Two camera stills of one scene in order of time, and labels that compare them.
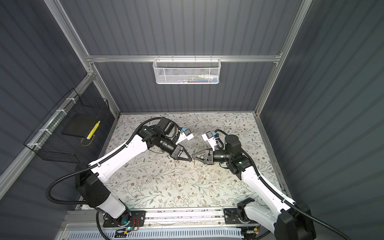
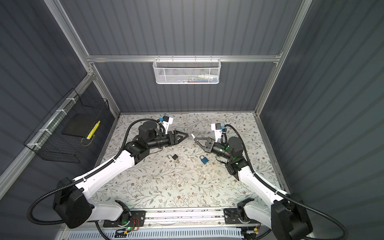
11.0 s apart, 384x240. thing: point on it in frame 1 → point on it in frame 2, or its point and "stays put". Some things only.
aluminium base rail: (153, 218) stays put
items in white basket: (199, 79) stays put
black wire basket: (73, 132) stays put
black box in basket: (79, 125) stays put
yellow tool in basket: (93, 130) stays put
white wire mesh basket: (187, 71) stays put
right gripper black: (209, 156) → (209, 146)
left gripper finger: (189, 156) → (186, 134)
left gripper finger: (184, 159) → (182, 138)
